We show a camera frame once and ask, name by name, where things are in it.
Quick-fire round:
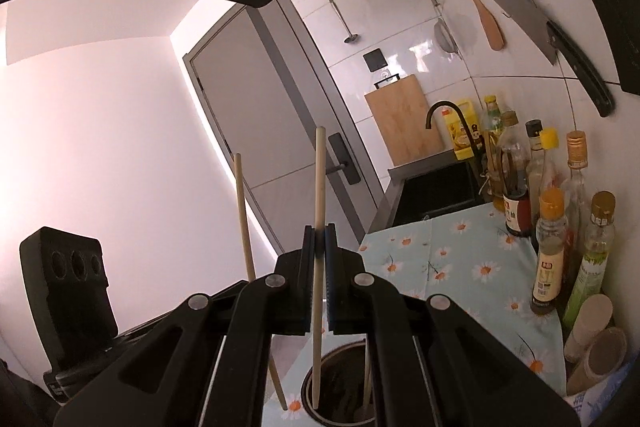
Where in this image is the black faucet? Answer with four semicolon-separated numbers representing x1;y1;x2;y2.
425;98;485;168

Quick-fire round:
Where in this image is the green label bottle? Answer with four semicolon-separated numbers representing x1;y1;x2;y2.
562;191;616;329

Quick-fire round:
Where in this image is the blue white salt bag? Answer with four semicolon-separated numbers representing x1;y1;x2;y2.
565;362;632;427

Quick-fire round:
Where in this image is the black sink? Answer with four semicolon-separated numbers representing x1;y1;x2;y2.
375;150;488;229

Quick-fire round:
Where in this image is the beige lidded jar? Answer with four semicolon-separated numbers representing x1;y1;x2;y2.
564;294;613;363

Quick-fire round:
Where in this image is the grey door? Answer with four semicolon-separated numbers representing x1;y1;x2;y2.
183;0;383;254

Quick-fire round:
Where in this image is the brown lidded jar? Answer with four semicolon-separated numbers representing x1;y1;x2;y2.
566;327;628;395

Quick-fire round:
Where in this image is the clear bottle gold cap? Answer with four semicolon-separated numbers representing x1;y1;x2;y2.
561;130;588;283

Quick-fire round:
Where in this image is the wooden cutting board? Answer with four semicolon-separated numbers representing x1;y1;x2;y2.
364;75;445;167

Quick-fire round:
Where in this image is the clear bottle yellow cap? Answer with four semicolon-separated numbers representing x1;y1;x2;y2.
527;128;561;228

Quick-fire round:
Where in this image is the yellow oil bottle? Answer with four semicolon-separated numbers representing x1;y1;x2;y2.
442;98;484;160

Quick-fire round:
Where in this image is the dark soy sauce bottle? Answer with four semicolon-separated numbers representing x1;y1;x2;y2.
530;186;568;315

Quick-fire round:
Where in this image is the daisy print tablecloth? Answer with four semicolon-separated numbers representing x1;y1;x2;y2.
259;200;569;427

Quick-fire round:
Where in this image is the black cylindrical utensil holder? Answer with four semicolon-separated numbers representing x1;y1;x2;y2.
300;340;375;427

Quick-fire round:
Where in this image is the black wall switch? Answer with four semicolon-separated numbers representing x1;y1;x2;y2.
363;49;387;72

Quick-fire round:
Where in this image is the black tracker camera box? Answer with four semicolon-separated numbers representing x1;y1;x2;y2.
20;227;118;372

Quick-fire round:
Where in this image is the metal ladle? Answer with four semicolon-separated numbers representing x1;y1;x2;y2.
329;0;360;44

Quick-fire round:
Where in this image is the black door handle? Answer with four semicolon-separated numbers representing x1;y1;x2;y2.
326;133;361;185

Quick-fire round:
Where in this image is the red label sauce bottle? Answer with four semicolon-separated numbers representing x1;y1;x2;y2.
501;148;532;236

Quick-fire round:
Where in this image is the cleaver knife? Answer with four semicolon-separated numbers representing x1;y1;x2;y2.
494;0;615;117

